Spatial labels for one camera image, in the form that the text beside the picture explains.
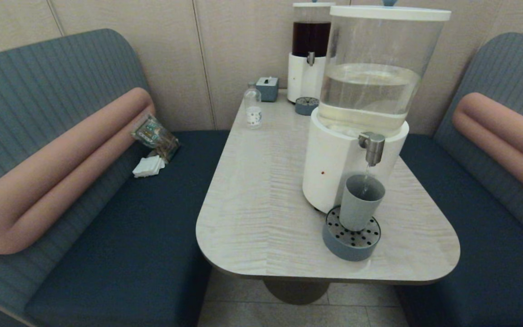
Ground grey-blue plastic cup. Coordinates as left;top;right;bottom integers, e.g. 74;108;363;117
339;174;386;232

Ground large silver dispenser tap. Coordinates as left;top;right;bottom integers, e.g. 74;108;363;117
358;132;385;167

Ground small clear plastic bottle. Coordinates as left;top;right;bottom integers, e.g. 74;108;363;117
244;82;262;129

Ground large clear water dispenser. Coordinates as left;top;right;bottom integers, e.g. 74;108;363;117
302;0;452;215

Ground small blue round drip tray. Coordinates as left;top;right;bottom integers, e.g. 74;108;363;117
295;97;321;116

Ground blue-grey tissue box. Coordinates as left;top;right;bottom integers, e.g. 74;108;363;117
256;76;279;102

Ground dark drink dispenser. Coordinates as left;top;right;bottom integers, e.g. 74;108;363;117
287;1;336;104

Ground clear plastic snack bag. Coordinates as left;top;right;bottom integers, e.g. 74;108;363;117
130;114;181;164

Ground white paper napkins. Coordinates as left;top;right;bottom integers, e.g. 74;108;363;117
132;156;166;178

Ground grey perforated drip tray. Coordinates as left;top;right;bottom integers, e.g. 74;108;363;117
322;205;381;262

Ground blue upholstered sofa bench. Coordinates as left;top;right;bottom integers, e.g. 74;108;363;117
395;32;523;327
0;28;230;327

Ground pink bolster cushion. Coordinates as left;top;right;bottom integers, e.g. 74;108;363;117
0;87;156;255
453;93;523;207

